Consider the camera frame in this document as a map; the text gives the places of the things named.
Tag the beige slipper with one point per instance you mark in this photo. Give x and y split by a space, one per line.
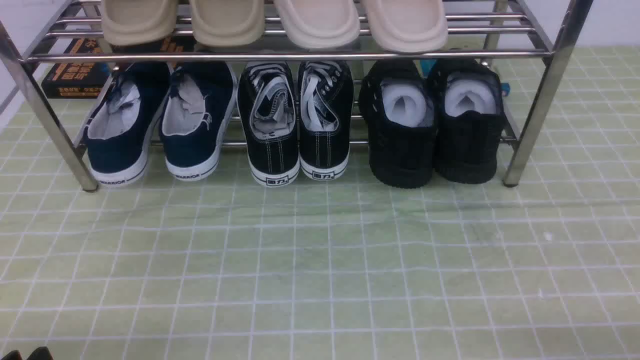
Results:
133 22
227 23

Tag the cream slipper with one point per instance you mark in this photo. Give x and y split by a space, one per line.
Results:
319 24
407 26

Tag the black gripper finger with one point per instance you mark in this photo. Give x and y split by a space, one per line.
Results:
40 353

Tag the black lace-up sneaker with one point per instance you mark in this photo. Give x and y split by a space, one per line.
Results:
268 114
326 103

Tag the black knit shoe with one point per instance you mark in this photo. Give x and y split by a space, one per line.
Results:
399 113
471 117

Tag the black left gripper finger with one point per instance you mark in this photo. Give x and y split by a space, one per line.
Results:
12 355

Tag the right black lace-up sneaker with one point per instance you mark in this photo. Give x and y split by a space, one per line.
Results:
326 103

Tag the black orange printed box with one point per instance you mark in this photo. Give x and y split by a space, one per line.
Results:
84 81

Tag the left black lace-up sneaker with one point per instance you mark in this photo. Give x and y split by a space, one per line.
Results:
268 114

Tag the far right cream slipper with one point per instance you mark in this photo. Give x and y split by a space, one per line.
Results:
407 26

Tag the right black knit shoe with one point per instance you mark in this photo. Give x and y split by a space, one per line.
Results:
471 117

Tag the steel shoe rack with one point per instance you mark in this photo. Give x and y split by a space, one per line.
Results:
511 31

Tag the far left beige slipper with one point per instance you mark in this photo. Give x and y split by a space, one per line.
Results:
133 22

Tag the green checkered floor mat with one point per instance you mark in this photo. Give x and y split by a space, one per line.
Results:
226 269

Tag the navy canvas shoe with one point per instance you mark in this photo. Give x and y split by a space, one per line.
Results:
119 131
201 100

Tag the left black knit shoe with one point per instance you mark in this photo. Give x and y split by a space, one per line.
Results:
399 113

